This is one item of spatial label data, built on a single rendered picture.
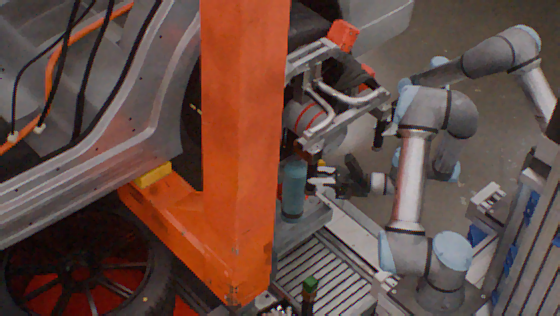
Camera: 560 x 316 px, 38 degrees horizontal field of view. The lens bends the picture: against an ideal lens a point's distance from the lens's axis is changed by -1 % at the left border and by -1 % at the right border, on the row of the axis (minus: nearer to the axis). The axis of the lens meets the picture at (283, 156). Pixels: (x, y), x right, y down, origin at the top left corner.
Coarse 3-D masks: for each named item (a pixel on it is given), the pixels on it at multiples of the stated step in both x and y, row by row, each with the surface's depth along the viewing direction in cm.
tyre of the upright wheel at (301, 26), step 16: (304, 16) 280; (320, 16) 289; (288, 32) 271; (304, 32) 275; (320, 32) 281; (288, 48) 273; (192, 80) 279; (192, 96) 281; (192, 112) 283; (192, 128) 288
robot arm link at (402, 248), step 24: (408, 96) 227; (432, 96) 227; (408, 120) 227; (432, 120) 227; (408, 144) 228; (408, 168) 228; (408, 192) 227; (408, 216) 227; (384, 240) 227; (408, 240) 225; (384, 264) 226; (408, 264) 225
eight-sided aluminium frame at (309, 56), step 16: (304, 48) 275; (320, 48) 278; (336, 48) 278; (288, 64) 268; (304, 64) 270; (352, 64) 292; (288, 80) 269; (352, 96) 305; (336, 112) 312; (288, 160) 307; (304, 160) 307
